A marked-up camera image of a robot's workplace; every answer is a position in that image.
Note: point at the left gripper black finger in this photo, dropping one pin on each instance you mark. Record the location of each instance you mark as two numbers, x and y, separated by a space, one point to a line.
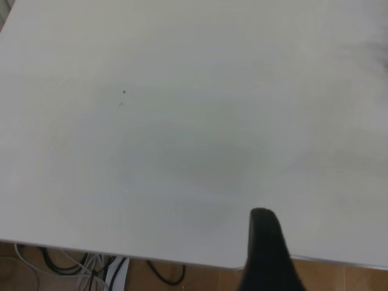
266 257

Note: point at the white table leg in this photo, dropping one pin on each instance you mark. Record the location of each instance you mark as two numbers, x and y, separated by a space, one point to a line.
121 276

